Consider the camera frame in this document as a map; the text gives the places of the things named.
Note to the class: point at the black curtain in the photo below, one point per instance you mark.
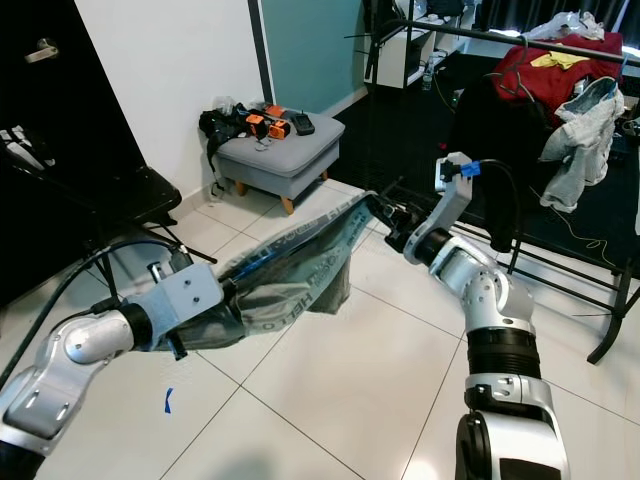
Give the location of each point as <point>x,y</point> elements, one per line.
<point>540,10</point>

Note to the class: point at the grey white garment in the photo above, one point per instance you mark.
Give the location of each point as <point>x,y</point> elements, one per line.
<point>585,145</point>

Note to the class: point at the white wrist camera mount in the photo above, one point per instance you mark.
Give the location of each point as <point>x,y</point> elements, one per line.
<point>455,200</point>
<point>195,298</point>

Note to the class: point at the black door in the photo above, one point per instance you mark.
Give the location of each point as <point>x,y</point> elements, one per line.
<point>60,100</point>

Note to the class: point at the black remote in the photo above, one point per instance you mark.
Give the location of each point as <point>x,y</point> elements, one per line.
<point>301,123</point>

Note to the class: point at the blue tape tag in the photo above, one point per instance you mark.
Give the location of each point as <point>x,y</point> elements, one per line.
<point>471,168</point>

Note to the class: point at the blue floor tape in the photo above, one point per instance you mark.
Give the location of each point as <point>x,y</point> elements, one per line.
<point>168,400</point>

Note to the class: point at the black blue backpack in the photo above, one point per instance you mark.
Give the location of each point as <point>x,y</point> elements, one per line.
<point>442,6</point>

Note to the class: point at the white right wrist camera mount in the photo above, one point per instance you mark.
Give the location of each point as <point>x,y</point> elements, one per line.
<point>455,200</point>

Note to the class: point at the black metal clothes rack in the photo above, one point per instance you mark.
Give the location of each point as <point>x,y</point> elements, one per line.
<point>460,33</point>

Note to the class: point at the grey printed shirt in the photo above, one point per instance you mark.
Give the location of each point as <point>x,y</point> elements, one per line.
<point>290,280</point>

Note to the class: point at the black folding chair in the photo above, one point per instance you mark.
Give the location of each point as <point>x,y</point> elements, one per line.
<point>130,195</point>

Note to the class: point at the black jacket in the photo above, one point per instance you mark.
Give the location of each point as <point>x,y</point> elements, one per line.
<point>500,150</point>

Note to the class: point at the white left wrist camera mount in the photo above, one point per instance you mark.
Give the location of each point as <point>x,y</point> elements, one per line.
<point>195,298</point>

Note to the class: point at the white shelf unit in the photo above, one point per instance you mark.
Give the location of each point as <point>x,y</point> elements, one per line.
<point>410,60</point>

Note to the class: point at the black white bag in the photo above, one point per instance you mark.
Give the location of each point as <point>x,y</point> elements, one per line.
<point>20,148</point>

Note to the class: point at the red garment yellow print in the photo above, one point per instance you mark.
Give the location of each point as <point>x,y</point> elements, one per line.
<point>520,85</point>

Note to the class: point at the orange black device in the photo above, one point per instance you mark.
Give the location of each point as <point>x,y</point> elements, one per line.
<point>268,122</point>

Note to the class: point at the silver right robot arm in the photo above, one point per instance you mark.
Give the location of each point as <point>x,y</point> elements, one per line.
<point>490,300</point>

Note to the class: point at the white crumpled cloth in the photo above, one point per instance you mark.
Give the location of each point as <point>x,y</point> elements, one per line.
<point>565,27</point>

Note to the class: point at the grey padded footstool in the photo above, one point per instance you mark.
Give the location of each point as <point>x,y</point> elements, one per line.
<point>285,150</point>

